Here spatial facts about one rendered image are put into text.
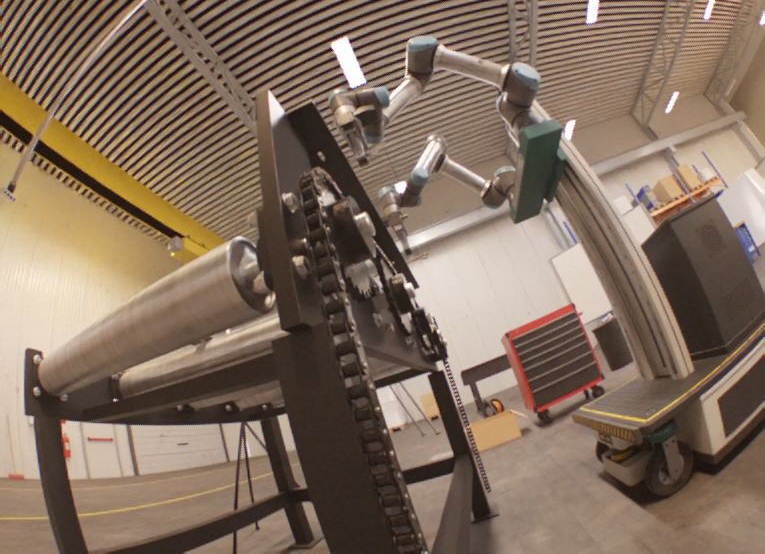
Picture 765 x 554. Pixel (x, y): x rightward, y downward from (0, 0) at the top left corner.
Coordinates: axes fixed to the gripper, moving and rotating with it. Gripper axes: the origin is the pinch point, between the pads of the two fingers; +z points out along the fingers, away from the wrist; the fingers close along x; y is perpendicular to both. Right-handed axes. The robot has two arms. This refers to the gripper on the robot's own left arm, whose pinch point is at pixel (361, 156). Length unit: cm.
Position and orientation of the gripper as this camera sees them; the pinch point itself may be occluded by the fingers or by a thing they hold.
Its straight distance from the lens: 90.4
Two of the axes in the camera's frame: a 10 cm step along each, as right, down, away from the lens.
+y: -9.2, 3.7, 1.3
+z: 2.9, 8.6, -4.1
